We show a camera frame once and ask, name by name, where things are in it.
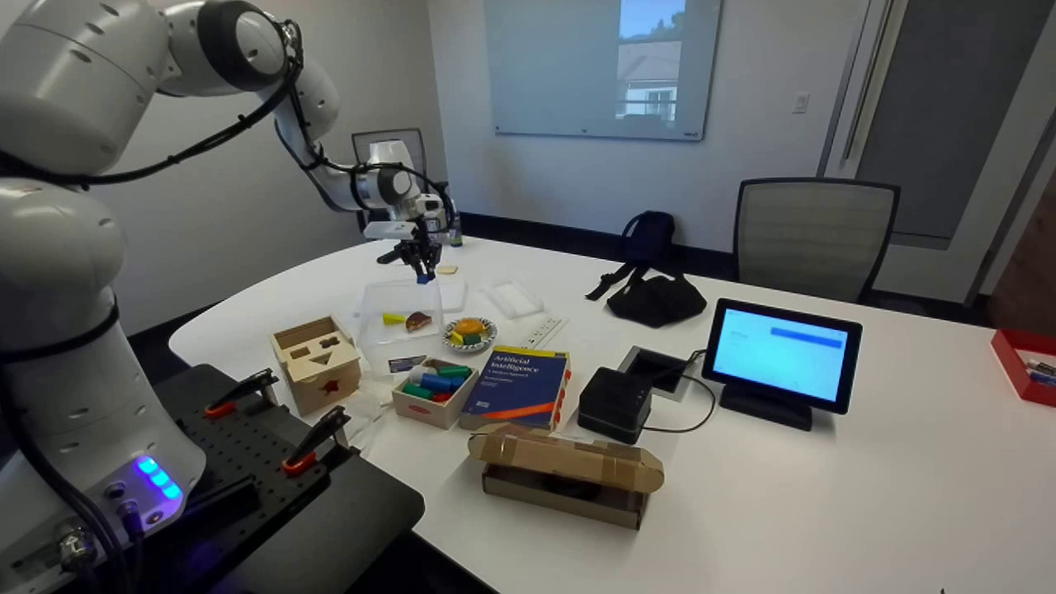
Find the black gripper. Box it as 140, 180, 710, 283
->
381, 218, 444, 277

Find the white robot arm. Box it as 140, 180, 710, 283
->
0, 0, 460, 594

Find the clear plastic container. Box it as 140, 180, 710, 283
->
358, 282, 444, 377

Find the bowl with coloured blocks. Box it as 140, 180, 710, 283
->
444, 316, 496, 356

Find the white flat packet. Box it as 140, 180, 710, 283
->
490, 282, 545, 322

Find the wooden tray of coloured blocks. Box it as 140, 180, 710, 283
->
394, 360, 475, 426

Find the wooden shape sorter box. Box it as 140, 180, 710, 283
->
272, 316, 360, 412

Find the blue book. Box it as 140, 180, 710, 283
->
460, 348, 572, 428

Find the left orange black clamp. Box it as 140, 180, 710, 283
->
202, 370, 277, 420

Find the orange black clamp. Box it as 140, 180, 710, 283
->
281, 406, 350, 480
202, 370, 277, 420

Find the black bag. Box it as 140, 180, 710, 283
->
592, 211, 706, 328

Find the right orange black clamp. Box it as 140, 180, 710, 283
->
281, 406, 350, 480

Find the black cube device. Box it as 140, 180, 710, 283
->
578, 368, 651, 445

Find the white framed black box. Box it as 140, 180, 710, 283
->
621, 348, 687, 400

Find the black perforated mounting board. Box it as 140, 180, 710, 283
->
103, 368, 426, 594

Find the brown cardboard box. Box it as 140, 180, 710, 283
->
468, 426, 664, 527

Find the black tablet on stand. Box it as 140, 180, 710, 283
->
704, 296, 860, 428

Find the grey office chair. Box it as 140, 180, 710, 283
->
734, 180, 901, 302

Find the red box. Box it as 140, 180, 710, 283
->
990, 331, 1056, 406

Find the black cable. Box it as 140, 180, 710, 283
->
644, 348, 719, 437

